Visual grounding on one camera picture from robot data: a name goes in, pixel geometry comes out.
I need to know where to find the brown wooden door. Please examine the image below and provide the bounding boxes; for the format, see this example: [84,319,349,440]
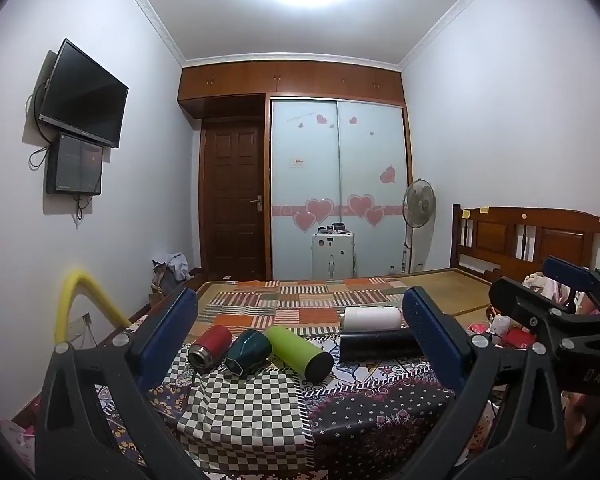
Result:
[200,119,267,267]

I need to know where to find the lime green thermos cup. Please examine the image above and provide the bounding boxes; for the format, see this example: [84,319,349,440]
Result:
[265,326,335,386]

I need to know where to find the pink cloth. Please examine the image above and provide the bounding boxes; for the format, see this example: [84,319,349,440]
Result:
[0,417,37,476]

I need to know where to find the white thermos cup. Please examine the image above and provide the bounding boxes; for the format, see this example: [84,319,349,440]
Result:
[339,307,404,332]

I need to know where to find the bag of clothes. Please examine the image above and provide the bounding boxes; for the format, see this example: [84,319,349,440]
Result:
[149,252,190,307]

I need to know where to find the pink clothes pile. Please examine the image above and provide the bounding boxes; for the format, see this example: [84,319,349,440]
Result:
[522,271,588,313]

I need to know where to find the standing electric fan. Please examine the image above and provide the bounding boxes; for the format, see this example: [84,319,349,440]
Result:
[401,178,437,274]

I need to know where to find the dark green faceted cup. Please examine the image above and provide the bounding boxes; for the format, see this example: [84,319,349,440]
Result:
[224,329,273,377]

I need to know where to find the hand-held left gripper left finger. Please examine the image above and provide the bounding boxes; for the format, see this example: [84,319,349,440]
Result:
[34,286,202,480]

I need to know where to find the red cloth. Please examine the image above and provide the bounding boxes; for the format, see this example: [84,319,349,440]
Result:
[469,321,531,351]

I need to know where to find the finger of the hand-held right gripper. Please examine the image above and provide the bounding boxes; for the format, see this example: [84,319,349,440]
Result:
[542,256,600,312]
[488,276,600,361]

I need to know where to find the dark floral blanket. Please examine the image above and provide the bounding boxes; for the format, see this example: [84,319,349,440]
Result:
[94,329,487,480]

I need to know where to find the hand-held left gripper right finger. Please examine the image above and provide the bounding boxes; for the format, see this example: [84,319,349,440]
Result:
[402,286,569,480]

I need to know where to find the small black wall monitor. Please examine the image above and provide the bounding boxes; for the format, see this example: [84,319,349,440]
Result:
[45,132,104,196]

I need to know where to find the green white checkered cloth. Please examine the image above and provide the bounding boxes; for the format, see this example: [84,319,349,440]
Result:
[176,359,314,475]

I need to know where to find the wall-mounted black television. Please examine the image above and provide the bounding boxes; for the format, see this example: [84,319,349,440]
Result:
[38,38,130,149]

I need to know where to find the black wall cable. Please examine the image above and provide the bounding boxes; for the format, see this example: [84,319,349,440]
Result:
[26,79,52,170]

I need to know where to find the black thermos cup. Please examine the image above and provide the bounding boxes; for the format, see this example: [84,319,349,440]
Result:
[339,329,421,362]

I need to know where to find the striped patchwork blanket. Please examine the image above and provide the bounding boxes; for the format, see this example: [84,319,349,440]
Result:
[194,277,417,347]

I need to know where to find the red thermos cup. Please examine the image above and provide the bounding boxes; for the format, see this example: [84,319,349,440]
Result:
[187,324,234,372]

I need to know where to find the yellow foam tube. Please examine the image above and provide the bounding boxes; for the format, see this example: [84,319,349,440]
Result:
[54,270,131,344]

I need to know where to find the wooden wardrobe with heart stickers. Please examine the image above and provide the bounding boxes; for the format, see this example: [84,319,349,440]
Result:
[177,59,414,281]

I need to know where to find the wooden bed headboard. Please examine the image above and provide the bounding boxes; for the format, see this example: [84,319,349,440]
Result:
[451,204,600,284]

